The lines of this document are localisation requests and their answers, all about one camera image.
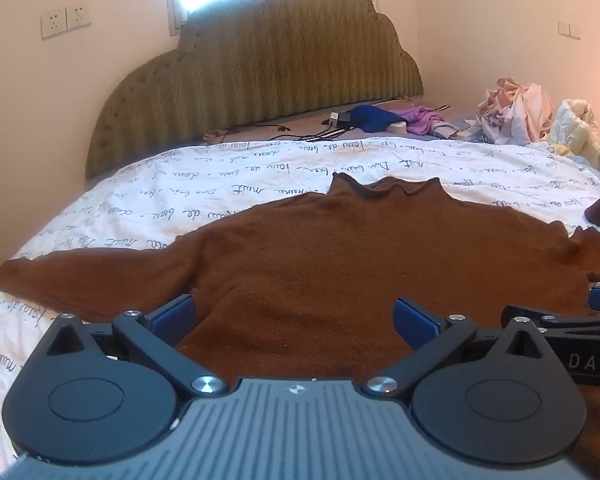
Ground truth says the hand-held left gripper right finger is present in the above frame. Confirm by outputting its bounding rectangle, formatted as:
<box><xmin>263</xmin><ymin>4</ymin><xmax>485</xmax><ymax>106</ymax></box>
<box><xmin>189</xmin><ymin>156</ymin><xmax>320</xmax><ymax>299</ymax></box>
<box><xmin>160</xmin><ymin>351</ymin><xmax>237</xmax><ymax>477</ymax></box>
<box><xmin>362</xmin><ymin>298</ymin><xmax>561</xmax><ymax>401</ymax></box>

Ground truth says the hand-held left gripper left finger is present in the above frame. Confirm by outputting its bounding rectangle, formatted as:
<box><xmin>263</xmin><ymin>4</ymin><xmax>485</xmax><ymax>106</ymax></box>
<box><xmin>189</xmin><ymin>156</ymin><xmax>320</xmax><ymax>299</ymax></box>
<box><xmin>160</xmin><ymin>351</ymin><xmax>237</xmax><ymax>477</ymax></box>
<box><xmin>39</xmin><ymin>294</ymin><xmax>229</xmax><ymax>401</ymax></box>

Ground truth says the brown knit sweater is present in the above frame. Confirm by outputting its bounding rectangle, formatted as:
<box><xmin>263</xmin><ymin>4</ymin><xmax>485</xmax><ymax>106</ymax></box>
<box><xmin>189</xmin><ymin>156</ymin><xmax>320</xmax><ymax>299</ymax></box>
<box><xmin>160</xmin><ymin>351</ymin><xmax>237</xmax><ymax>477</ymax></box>
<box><xmin>0</xmin><ymin>172</ymin><xmax>600</xmax><ymax>480</ymax></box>

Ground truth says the pile of pink clothes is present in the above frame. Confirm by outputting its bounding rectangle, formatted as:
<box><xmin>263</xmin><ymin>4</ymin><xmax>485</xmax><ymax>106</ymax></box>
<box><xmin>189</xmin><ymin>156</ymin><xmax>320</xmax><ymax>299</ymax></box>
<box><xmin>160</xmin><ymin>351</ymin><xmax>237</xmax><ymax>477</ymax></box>
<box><xmin>476</xmin><ymin>76</ymin><xmax>554</xmax><ymax>146</ymax></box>

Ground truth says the white script printed blanket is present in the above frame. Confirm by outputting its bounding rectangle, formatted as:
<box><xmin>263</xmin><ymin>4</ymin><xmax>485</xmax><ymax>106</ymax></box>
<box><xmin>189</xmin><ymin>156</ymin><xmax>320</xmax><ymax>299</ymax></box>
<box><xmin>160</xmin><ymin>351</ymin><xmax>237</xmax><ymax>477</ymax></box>
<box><xmin>0</xmin><ymin>135</ymin><xmax>600</xmax><ymax>480</ymax></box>

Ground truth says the pale yellow quilt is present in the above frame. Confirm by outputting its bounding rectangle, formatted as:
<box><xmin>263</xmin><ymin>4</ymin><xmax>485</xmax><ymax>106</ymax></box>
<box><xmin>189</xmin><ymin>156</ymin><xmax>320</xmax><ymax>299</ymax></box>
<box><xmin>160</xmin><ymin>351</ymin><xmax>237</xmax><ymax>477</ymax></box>
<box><xmin>540</xmin><ymin>100</ymin><xmax>600</xmax><ymax>179</ymax></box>

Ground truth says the purple cloth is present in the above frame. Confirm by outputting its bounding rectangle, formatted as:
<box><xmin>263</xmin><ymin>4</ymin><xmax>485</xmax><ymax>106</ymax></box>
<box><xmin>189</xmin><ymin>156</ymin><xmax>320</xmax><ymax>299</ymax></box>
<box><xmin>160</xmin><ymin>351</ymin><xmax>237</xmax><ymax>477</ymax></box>
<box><xmin>399</xmin><ymin>105</ymin><xmax>447</xmax><ymax>136</ymax></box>

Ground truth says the blue cloth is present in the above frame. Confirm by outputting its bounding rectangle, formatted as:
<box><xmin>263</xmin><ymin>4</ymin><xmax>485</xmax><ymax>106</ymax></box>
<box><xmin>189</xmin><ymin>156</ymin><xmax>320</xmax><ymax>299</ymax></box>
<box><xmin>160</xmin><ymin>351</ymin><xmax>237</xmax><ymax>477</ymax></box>
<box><xmin>347</xmin><ymin>105</ymin><xmax>406</xmax><ymax>134</ymax></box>

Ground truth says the green upholstered headboard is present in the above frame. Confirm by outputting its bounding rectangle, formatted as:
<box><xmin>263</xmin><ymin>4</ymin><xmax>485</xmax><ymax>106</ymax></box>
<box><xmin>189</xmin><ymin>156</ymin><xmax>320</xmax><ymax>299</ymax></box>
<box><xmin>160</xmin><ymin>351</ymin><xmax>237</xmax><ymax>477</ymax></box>
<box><xmin>85</xmin><ymin>0</ymin><xmax>425</xmax><ymax>180</ymax></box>

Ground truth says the black white striped strap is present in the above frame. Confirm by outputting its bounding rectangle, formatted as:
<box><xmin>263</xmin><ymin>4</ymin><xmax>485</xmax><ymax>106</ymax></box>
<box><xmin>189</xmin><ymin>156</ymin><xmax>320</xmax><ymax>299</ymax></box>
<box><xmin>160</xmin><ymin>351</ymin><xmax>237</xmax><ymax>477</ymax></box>
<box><xmin>300</xmin><ymin>127</ymin><xmax>352</xmax><ymax>144</ymax></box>

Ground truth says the black cable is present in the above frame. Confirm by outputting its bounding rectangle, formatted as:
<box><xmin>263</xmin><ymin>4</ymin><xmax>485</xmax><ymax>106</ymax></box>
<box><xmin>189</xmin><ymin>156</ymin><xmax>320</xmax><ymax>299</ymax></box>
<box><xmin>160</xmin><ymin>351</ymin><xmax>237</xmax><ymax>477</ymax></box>
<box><xmin>269</xmin><ymin>124</ymin><xmax>307</xmax><ymax>140</ymax></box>

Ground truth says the white wall socket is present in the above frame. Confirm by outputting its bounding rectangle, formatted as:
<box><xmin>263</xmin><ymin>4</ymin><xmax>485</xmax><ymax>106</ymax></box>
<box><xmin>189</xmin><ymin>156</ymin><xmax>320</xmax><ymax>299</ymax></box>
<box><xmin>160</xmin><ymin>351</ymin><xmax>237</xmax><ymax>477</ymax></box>
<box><xmin>41</xmin><ymin>10</ymin><xmax>67</xmax><ymax>41</ymax></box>
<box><xmin>66</xmin><ymin>4</ymin><xmax>92</xmax><ymax>31</ymax></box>

